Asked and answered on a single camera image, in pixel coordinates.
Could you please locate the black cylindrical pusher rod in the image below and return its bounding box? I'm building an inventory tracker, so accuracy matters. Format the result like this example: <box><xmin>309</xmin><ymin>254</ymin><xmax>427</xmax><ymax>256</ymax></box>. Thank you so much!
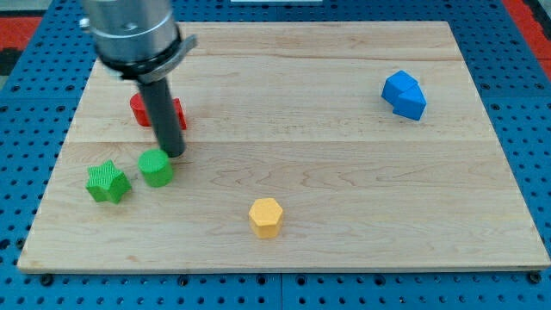
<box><xmin>138</xmin><ymin>77</ymin><xmax>186</xmax><ymax>158</ymax></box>

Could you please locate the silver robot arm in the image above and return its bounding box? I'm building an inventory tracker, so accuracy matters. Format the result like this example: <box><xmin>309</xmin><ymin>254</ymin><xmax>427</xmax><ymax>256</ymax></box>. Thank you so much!
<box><xmin>80</xmin><ymin>0</ymin><xmax>198</xmax><ymax>158</ymax></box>

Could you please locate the yellow hexagon block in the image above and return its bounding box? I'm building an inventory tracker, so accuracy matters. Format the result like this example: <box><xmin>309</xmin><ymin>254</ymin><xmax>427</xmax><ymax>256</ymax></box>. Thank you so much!
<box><xmin>248</xmin><ymin>198</ymin><xmax>283</xmax><ymax>239</ymax></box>

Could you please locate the red block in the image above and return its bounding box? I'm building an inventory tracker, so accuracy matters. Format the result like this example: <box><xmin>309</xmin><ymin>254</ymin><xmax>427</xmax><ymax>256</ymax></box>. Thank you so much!
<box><xmin>129</xmin><ymin>93</ymin><xmax>187</xmax><ymax>130</ymax></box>

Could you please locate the green cylinder block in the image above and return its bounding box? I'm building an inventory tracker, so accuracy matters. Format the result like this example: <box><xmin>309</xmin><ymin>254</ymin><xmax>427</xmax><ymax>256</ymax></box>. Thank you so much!
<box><xmin>138</xmin><ymin>149</ymin><xmax>173</xmax><ymax>188</ymax></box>

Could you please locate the green star block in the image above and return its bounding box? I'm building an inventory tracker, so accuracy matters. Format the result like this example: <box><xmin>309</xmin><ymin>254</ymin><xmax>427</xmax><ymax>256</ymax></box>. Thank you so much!
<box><xmin>85</xmin><ymin>160</ymin><xmax>132</xmax><ymax>204</ymax></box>

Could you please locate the wooden board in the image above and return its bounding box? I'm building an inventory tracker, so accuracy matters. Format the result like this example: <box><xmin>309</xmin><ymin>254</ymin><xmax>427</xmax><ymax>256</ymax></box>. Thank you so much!
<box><xmin>18</xmin><ymin>22</ymin><xmax>550</xmax><ymax>275</ymax></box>

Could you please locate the blue angled block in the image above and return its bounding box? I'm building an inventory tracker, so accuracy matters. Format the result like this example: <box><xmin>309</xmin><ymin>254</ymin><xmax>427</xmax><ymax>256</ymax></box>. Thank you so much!
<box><xmin>381</xmin><ymin>71</ymin><xmax>427</xmax><ymax>121</ymax></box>

